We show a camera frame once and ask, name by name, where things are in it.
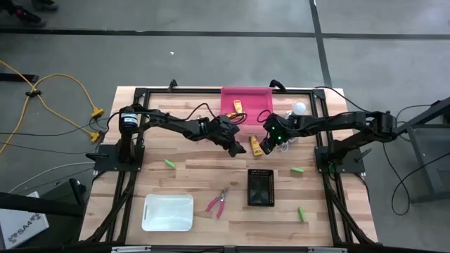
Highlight pink translucent plastic bin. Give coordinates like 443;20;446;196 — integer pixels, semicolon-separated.
219;86;275;127

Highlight right arm's gripper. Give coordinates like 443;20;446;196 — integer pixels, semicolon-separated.
262;112;295;155

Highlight black floor cable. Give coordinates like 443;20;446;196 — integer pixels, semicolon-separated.
0;141;101;155
0;119;106;138

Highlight black stand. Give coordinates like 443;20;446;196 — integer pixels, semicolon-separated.
0;177;89;219

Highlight person's foot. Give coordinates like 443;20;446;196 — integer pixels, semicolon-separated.
0;1;46;28

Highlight pink-handled pliers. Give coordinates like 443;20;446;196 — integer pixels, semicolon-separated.
205;187;230;220

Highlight white printed box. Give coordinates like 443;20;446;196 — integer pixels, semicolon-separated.
0;191;50;250

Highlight yellow extension cord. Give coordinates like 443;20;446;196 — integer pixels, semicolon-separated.
0;59;105;155

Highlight black looped cable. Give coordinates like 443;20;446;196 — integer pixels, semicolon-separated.
391;150;450;216

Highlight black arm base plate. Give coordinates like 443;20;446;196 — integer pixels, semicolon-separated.
314;145;366;175
94;143;145;173

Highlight white plastic bin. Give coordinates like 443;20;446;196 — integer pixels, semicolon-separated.
141;193;195;233

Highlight black perforated plastic basket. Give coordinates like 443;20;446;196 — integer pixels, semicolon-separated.
246;168;276;207

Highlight white light bulb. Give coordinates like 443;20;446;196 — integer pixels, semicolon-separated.
285;101;307;120

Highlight grey floor cable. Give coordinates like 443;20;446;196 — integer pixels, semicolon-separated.
8;161;96;194

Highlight silver bracket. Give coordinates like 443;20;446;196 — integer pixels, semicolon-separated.
111;245;152;253
307;247;348;253

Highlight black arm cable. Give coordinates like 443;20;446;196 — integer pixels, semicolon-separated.
314;86;366;113

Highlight left arm's gripper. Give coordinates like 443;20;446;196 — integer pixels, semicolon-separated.
209;115;248;157

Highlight black floor bar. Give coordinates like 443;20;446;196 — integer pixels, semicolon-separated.
0;72;39;84

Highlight black side table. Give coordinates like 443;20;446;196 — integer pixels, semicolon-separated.
388;96;450;205

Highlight black aluminium table frame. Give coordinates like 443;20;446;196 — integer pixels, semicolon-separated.
79;86;380;253

